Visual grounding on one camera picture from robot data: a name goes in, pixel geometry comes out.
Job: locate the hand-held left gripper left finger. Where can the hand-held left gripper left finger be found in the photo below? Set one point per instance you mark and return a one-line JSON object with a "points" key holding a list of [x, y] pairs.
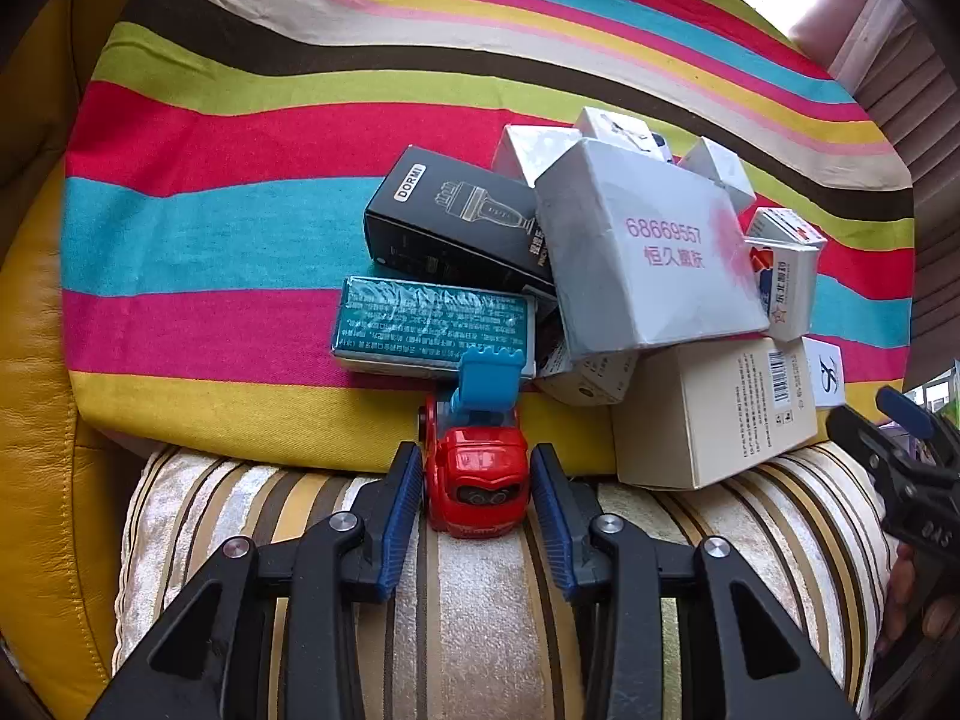
{"points": [[405, 517]]}

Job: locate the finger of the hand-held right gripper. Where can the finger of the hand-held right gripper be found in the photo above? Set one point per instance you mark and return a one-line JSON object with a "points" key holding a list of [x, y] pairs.
{"points": [[870, 442], [911, 416]]}

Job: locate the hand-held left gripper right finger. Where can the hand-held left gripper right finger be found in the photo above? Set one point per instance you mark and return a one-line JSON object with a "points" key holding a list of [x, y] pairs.
{"points": [[551, 517]]}

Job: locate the red toy truck blue bucket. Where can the red toy truck blue bucket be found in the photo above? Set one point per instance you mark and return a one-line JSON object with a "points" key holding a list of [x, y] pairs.
{"points": [[476, 465]]}

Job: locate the beige cardboard box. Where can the beige cardboard box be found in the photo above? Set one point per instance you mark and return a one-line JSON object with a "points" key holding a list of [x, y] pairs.
{"points": [[697, 420]]}

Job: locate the teal box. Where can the teal box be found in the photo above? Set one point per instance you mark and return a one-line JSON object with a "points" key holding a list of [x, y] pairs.
{"points": [[420, 322]]}

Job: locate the person's right hand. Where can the person's right hand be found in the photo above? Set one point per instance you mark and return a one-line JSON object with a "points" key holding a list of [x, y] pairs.
{"points": [[904, 600]]}

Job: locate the striped velvet cushion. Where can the striped velvet cushion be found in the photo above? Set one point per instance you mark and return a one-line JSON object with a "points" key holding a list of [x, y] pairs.
{"points": [[480, 615]]}

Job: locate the red blue white medicine box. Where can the red blue white medicine box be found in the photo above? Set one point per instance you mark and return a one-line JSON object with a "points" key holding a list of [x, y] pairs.
{"points": [[787, 277]]}

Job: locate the large grey box pink print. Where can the large grey box pink print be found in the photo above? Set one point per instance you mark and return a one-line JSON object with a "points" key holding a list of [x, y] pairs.
{"points": [[645, 262]]}

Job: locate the black product box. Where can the black product box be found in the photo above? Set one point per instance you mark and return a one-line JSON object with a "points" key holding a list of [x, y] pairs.
{"points": [[450, 217]]}

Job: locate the brown patterned curtain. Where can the brown patterned curtain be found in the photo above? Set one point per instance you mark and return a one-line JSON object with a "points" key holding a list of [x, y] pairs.
{"points": [[915, 90]]}

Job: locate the white box with drawing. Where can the white box with drawing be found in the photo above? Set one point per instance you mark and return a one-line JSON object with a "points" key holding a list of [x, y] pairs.
{"points": [[615, 127]]}

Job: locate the colourful striped cloth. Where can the colourful striped cloth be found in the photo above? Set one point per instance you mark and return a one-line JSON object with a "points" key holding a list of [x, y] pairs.
{"points": [[225, 165]]}

